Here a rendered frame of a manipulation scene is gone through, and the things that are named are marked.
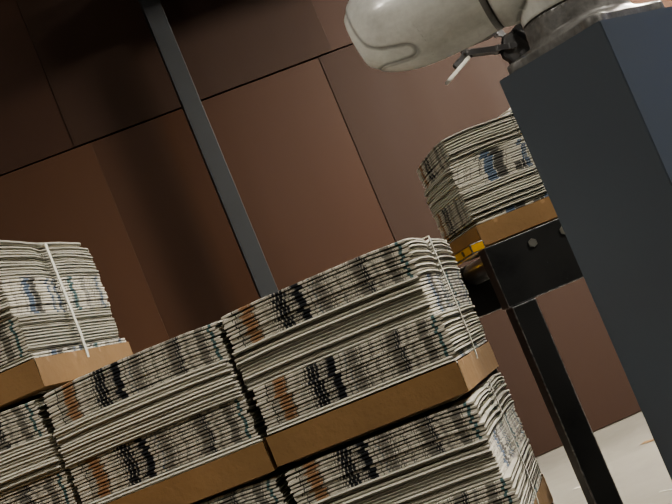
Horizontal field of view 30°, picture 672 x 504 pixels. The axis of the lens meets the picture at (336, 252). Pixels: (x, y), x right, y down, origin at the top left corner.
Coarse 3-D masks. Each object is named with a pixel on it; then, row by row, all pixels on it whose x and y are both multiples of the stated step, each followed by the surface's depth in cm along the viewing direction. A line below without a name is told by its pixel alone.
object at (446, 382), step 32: (480, 352) 189; (416, 384) 167; (448, 384) 166; (320, 416) 170; (352, 416) 169; (384, 416) 168; (256, 448) 172; (288, 448) 171; (320, 448) 170; (192, 480) 174; (224, 480) 173; (544, 480) 199
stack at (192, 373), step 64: (384, 256) 168; (448, 256) 196; (256, 320) 173; (320, 320) 171; (384, 320) 168; (448, 320) 173; (128, 384) 176; (192, 384) 174; (256, 384) 176; (320, 384) 173; (384, 384) 168; (0, 448) 181; (64, 448) 178; (128, 448) 176; (192, 448) 174; (384, 448) 169; (448, 448) 167; (512, 448) 184
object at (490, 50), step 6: (510, 42) 260; (474, 48) 260; (480, 48) 260; (486, 48) 260; (492, 48) 260; (498, 48) 260; (504, 48) 260; (510, 48) 260; (468, 54) 259; (474, 54) 260; (480, 54) 261; (486, 54) 261; (492, 54) 262
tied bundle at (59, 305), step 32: (0, 256) 184; (32, 256) 195; (64, 256) 206; (0, 288) 181; (32, 288) 190; (64, 288) 199; (96, 288) 214; (0, 320) 181; (32, 320) 185; (64, 320) 197; (96, 320) 209; (0, 352) 181; (32, 352) 182; (64, 352) 191; (64, 384) 189
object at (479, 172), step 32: (480, 128) 245; (512, 128) 246; (448, 160) 243; (480, 160) 244; (512, 160) 244; (448, 192) 251; (480, 192) 242; (512, 192) 243; (544, 192) 244; (448, 224) 260
